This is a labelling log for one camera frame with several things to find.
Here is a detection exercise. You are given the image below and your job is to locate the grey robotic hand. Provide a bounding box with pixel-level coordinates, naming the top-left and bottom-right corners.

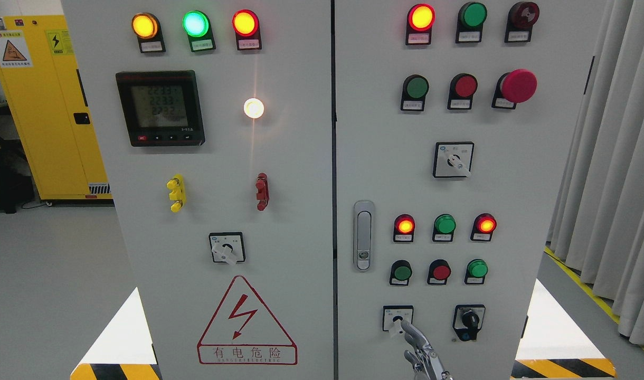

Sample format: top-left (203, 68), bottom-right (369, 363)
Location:
top-left (401, 320), bottom-right (453, 379)

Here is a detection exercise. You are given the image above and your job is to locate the silver cabinet door handle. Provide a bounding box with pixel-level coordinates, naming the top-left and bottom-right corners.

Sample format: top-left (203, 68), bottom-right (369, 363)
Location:
top-left (353, 200), bottom-right (375, 271)

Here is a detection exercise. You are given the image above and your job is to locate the red lit indicator left door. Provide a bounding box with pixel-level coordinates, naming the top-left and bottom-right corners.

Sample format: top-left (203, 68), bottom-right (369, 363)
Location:
top-left (232, 9), bottom-right (262, 51)

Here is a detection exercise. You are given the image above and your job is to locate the red push button lower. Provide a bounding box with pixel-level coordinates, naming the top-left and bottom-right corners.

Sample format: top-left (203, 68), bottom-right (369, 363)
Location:
top-left (427, 259), bottom-right (451, 286)

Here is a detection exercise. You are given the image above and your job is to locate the red push button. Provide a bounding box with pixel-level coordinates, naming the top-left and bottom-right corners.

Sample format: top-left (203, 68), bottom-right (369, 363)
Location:
top-left (427, 259), bottom-right (451, 286)
top-left (447, 73), bottom-right (477, 110)

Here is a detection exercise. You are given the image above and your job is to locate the green push button lower left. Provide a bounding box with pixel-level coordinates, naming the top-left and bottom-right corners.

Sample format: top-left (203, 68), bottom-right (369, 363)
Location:
top-left (389, 260), bottom-right (413, 286)

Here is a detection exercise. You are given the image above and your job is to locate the green push button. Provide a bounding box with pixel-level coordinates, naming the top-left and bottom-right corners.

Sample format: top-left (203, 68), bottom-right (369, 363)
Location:
top-left (400, 74), bottom-right (430, 111)
top-left (389, 260), bottom-right (413, 286)

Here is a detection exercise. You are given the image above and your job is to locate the green indicator lower right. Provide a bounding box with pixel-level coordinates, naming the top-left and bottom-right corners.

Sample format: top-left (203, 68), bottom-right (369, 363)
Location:
top-left (464, 258), bottom-right (489, 286)

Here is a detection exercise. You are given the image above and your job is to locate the green indicator middle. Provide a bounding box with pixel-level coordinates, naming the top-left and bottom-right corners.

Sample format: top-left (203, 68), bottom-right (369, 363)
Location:
top-left (431, 214), bottom-right (457, 242)

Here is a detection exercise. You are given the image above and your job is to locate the red lit indicator middle left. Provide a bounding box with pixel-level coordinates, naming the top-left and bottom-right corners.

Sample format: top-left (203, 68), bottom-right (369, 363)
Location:
top-left (393, 214), bottom-right (415, 243)

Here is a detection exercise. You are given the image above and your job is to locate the red lit indicator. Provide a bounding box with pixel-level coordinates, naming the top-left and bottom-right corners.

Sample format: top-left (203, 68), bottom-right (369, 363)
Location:
top-left (470, 213), bottom-right (497, 241)
top-left (405, 3), bottom-right (436, 46)
top-left (393, 214), bottom-right (415, 243)

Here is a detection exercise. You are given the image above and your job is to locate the red lit indicator middle right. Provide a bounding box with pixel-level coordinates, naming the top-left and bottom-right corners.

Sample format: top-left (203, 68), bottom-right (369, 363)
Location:
top-left (470, 213), bottom-right (497, 241)

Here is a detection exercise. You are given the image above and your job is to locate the red high voltage warning sticker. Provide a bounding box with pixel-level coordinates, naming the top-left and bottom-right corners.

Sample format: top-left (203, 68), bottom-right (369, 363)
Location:
top-left (197, 275), bottom-right (298, 365)

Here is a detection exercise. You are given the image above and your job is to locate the grey electrical control cabinet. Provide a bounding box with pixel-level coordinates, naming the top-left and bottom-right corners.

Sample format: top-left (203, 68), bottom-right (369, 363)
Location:
top-left (62, 1), bottom-right (609, 379)

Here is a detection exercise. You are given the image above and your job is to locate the grey curtain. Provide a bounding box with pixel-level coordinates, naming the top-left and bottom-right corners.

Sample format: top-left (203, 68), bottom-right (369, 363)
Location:
top-left (548, 1), bottom-right (644, 346)

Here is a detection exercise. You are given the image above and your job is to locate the red terminal connector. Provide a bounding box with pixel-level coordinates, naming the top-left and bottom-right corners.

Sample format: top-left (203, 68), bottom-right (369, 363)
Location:
top-left (255, 173), bottom-right (270, 211)

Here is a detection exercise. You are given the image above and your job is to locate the green push button upper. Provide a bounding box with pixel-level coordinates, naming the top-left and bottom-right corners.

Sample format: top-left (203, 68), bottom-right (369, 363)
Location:
top-left (400, 74), bottom-right (430, 111)

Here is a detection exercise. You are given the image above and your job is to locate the red push button upper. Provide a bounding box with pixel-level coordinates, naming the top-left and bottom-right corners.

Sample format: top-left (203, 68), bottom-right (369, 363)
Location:
top-left (447, 73), bottom-right (477, 110)

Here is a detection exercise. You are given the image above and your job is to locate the red emergency stop button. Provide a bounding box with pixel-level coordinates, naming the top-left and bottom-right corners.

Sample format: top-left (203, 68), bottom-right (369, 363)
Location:
top-left (491, 68), bottom-right (538, 110)

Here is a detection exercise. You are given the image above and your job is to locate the yellow terminal connector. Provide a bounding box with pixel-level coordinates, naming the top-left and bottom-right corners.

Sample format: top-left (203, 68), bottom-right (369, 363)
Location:
top-left (167, 173), bottom-right (187, 213)

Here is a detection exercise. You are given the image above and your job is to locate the white lit indicator light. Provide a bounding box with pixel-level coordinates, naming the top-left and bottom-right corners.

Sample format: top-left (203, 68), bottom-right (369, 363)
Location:
top-left (243, 97), bottom-right (265, 119)

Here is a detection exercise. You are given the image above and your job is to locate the red lit indicator right top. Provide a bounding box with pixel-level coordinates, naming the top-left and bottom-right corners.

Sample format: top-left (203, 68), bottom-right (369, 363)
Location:
top-left (405, 3), bottom-right (436, 46)

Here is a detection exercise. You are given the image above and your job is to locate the green indicator right top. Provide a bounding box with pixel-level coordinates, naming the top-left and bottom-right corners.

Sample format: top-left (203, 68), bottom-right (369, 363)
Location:
top-left (455, 2), bottom-right (488, 44)

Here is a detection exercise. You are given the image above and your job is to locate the dark red buzzer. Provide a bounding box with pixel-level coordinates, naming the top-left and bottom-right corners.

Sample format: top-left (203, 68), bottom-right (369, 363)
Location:
top-left (505, 2), bottom-right (540, 43)

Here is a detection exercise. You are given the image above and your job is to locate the black digital power meter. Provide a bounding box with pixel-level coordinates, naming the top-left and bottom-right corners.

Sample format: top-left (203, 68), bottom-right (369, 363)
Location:
top-left (116, 70), bottom-right (205, 147)

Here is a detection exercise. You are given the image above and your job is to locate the green lit indicator light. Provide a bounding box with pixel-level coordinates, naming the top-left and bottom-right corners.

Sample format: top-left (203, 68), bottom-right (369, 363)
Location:
top-left (182, 10), bottom-right (216, 52)

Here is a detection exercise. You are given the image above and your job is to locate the amber indicator light top left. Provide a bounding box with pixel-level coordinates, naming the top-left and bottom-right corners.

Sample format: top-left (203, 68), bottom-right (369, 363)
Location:
top-left (131, 12), bottom-right (166, 53)

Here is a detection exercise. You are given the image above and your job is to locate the yellow safety storage cabinet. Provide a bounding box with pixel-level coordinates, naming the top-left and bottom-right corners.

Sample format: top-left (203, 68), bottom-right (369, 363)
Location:
top-left (0, 15), bottom-right (112, 201)

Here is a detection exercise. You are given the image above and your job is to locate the lower white rotary selector switch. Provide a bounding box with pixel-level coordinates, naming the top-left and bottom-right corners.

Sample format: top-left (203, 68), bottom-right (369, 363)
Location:
top-left (382, 305), bottom-right (414, 337)

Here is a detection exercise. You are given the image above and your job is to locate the black key selector switch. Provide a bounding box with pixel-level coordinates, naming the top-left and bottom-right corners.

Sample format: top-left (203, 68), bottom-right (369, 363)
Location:
top-left (452, 305), bottom-right (486, 341)

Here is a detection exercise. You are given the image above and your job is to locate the right door upper selector switch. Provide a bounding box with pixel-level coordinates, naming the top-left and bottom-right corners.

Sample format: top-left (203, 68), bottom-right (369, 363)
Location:
top-left (432, 141), bottom-right (475, 178)

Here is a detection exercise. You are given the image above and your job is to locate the left door rotary selector switch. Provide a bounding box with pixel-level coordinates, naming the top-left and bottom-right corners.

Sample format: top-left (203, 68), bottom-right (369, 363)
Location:
top-left (209, 232), bottom-right (247, 265)

